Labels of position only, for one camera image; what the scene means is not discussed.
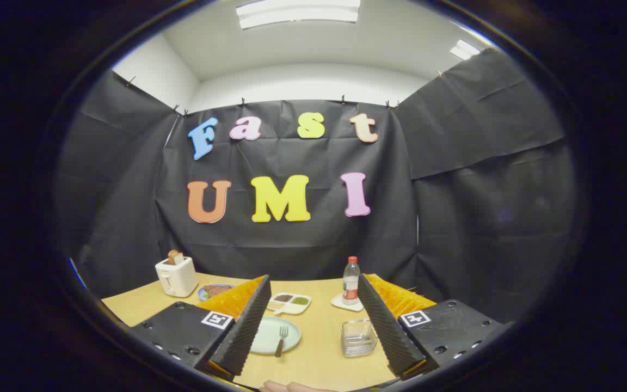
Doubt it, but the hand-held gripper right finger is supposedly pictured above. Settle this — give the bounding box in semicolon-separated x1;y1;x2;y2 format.
357;273;506;381

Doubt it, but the clear bottle with red cap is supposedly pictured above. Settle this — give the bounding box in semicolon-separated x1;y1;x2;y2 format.
342;256;361;306

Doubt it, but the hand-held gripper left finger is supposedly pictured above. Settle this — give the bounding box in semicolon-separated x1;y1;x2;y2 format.
127;274;272;382

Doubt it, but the white square coaster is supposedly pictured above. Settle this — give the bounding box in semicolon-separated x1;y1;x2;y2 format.
330;294;365;312

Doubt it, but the small ceiling light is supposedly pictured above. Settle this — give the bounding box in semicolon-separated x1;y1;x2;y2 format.
450;39;481;60

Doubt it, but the black backdrop cloth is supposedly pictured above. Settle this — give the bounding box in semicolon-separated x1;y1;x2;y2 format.
55;48;578;327

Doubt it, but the white divided dish with beans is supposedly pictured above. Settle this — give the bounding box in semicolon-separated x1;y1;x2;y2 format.
266;292;312;316

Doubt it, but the long ceiling light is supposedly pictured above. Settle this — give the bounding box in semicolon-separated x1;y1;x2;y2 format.
236;0;361;30

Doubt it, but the blue plate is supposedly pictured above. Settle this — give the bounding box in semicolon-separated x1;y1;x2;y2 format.
198;283;236;302

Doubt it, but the metal wire basket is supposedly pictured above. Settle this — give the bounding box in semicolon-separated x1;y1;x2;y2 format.
341;319;378;358

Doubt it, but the pale green plate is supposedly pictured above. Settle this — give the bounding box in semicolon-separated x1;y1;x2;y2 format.
249;316;302;355

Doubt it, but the cream toaster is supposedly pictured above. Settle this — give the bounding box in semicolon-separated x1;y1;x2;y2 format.
155;256;199;298

